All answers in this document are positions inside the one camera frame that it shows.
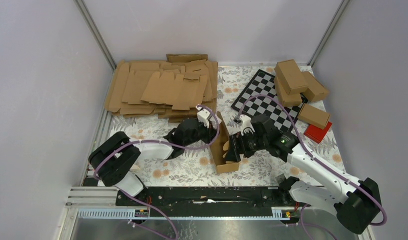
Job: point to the black white chessboard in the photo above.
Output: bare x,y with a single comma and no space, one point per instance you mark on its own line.
262,83

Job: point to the cardboard box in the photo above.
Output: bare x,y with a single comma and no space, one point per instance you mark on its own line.
315,91
286,100
290,76
219,149
313,116

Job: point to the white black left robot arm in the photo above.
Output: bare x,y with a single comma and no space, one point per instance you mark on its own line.
113,159

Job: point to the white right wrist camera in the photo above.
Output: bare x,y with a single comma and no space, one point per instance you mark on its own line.
245,122

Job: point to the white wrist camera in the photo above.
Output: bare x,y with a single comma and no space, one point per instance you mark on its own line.
204,116
245,122

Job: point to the red flat block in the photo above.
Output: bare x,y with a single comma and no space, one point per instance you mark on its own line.
317,134

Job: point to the cardboard box on red block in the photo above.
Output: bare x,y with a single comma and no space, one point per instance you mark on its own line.
313,116

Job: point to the stack of flat cardboard sheets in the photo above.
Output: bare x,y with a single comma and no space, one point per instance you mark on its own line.
169,88

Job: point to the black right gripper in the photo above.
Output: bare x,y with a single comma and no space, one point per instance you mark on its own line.
236,141

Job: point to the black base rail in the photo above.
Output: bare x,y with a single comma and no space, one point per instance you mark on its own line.
219,201

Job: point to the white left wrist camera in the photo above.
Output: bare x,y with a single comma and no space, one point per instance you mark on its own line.
204,116

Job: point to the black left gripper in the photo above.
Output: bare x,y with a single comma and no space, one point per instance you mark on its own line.
210,133

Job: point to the aluminium frame rail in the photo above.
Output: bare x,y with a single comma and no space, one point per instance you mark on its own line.
111,202

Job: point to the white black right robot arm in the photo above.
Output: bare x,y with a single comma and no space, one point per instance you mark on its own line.
333,188

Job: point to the floral patterned tablecloth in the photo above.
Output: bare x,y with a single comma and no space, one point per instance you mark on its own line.
197,168

